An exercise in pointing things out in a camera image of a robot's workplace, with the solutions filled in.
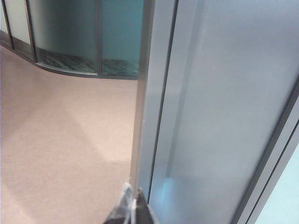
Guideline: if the grey metal pillar panel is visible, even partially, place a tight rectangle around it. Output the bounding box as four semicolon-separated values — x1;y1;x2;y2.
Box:
129;0;299;224

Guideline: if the dark metal frame post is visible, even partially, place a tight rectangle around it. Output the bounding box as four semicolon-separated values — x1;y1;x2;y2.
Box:
233;84;299;224

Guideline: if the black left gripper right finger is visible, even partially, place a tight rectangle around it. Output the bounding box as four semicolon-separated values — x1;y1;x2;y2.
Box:
136;187;160;224

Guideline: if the dark-framed glass partition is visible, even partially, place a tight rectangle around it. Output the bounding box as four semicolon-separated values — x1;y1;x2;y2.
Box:
0;0;144;81

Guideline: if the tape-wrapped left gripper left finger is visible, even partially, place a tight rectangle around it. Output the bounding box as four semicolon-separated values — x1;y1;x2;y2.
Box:
102;182;136;224

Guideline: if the frosted glass wall panel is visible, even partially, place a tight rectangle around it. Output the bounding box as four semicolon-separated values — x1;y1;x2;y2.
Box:
254;149;299;224

